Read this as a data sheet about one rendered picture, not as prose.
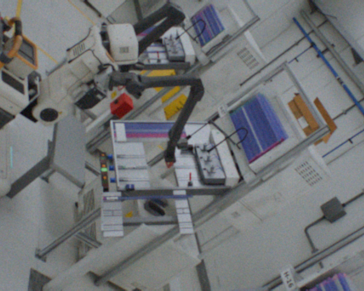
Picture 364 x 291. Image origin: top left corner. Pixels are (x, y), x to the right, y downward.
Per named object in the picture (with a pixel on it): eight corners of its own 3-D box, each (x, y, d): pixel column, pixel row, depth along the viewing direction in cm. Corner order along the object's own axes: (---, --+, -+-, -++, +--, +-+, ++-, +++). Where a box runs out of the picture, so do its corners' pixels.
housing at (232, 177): (222, 193, 326) (227, 177, 317) (207, 145, 363) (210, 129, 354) (235, 193, 328) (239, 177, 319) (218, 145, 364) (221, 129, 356)
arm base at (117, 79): (108, 65, 272) (111, 78, 263) (124, 66, 274) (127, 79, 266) (106, 78, 277) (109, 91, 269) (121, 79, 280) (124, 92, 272)
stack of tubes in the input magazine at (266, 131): (248, 162, 314) (284, 137, 306) (229, 114, 352) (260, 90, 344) (259, 173, 322) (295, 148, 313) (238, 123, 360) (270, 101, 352)
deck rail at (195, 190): (117, 197, 309) (117, 190, 305) (116, 194, 311) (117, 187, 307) (230, 194, 325) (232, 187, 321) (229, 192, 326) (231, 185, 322)
